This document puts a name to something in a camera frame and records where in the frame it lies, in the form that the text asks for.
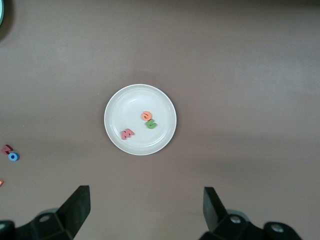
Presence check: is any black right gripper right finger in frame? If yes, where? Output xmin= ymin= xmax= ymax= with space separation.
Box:
xmin=199 ymin=186 xmax=304 ymax=240

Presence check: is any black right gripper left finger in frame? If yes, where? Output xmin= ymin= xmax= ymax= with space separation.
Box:
xmin=14 ymin=185 xmax=91 ymax=240

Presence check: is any red foam letter w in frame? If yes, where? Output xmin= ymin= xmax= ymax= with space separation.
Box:
xmin=120 ymin=128 xmax=135 ymax=141

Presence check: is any green foam letter n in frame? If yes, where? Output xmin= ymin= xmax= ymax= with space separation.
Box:
xmin=145 ymin=118 xmax=158 ymax=130

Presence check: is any dark red foam letter z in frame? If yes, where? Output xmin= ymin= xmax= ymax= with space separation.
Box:
xmin=0 ymin=144 xmax=14 ymax=155

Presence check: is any beige round plate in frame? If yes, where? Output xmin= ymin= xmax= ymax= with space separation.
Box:
xmin=104 ymin=83 xmax=178 ymax=156

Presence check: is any brown table cover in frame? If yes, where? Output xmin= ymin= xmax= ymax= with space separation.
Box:
xmin=0 ymin=0 xmax=320 ymax=240

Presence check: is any pale green round plate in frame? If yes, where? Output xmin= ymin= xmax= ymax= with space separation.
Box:
xmin=0 ymin=0 xmax=6 ymax=28

